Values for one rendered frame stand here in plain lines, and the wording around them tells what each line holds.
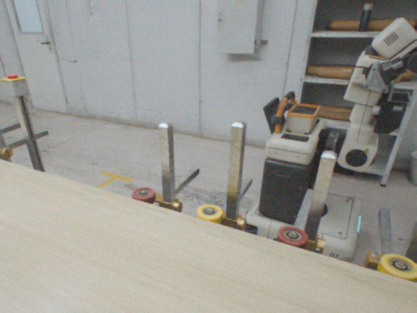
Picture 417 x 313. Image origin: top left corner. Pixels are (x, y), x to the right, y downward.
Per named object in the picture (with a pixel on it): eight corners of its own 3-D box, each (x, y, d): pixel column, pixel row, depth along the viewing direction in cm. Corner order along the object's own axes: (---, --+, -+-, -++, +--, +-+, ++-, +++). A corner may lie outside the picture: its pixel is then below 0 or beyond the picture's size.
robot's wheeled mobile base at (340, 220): (238, 245, 211) (240, 215, 198) (265, 201, 258) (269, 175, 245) (346, 282, 181) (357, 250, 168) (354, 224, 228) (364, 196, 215)
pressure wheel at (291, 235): (304, 275, 86) (311, 244, 80) (274, 273, 87) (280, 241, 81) (298, 255, 93) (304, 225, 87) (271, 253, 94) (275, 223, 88)
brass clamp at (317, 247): (280, 235, 102) (281, 222, 100) (323, 247, 96) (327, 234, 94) (275, 245, 98) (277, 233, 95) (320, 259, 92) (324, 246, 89)
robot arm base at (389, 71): (377, 64, 140) (377, 68, 132) (398, 53, 135) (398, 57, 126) (386, 80, 142) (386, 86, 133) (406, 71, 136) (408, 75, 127)
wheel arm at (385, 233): (377, 215, 112) (380, 205, 109) (387, 217, 110) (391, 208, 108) (377, 302, 79) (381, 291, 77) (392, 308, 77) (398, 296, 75)
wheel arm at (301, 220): (305, 197, 122) (307, 187, 120) (314, 199, 120) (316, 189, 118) (278, 267, 89) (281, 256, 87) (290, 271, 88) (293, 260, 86)
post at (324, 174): (294, 277, 106) (323, 148, 82) (304, 281, 104) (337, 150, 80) (292, 284, 103) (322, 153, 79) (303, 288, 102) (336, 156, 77)
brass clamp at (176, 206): (154, 201, 124) (153, 190, 122) (184, 209, 118) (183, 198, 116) (146, 209, 120) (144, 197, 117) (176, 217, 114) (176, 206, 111)
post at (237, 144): (226, 244, 114) (235, 119, 90) (235, 247, 113) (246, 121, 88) (223, 250, 111) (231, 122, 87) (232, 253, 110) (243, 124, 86)
